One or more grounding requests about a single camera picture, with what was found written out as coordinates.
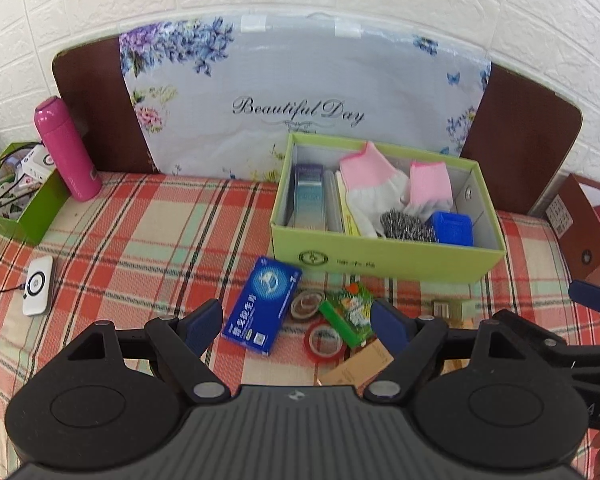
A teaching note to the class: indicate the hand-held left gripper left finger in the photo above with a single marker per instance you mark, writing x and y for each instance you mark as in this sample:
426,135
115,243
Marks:
203,327

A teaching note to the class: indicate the brown box with label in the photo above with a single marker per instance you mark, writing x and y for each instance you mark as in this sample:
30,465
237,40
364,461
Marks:
577,230

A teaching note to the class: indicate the teal long box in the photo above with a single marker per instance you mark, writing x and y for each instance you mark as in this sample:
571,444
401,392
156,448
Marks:
307,195

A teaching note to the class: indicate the white device in box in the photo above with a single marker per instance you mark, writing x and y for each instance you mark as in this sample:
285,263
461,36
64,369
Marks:
37,162

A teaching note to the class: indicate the brown wooden headboard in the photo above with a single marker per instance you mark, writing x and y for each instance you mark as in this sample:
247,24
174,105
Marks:
525,130

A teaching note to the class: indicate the beige cardboard box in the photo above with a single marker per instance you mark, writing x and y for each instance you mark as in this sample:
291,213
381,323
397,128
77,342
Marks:
357,367

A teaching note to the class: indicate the pink thermos bottle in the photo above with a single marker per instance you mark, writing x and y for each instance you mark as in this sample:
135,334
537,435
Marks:
67,150

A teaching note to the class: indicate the yellow-green small box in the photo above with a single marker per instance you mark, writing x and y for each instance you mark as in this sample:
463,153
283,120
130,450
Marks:
465,308

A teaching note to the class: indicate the plaid bed mat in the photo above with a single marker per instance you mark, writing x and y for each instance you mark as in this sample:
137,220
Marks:
155,240

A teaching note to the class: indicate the clear tape roll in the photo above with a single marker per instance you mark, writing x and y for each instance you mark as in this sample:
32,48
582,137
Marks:
306,305

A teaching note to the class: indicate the green open storage box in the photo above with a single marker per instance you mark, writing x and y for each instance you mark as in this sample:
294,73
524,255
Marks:
40,210

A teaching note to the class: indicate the blue plastic box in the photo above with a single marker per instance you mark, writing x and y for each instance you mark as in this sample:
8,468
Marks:
450,229

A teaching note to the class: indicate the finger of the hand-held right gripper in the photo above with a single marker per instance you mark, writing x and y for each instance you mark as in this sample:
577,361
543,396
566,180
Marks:
570,347
596,298

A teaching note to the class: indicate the small green patterned box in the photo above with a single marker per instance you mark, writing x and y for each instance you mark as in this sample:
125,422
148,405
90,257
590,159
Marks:
350,312

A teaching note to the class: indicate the white glove with pink cuff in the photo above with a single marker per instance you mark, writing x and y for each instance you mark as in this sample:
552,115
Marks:
370,180
430,185

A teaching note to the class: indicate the light green cardboard box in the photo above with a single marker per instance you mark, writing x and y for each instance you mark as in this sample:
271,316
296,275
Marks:
380,260

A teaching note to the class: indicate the blue medicine box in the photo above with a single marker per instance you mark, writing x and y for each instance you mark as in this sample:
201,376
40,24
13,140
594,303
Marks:
262,305

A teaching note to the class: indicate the red tape roll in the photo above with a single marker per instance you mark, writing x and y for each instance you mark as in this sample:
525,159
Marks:
325,341

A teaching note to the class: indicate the small tan box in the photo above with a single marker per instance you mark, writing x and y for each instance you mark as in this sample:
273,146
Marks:
442,307

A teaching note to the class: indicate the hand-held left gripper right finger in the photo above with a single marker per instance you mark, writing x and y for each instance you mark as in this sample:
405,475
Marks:
391,327

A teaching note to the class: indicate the floral packaged bedding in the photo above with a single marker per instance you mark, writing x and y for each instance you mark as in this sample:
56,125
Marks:
305,75

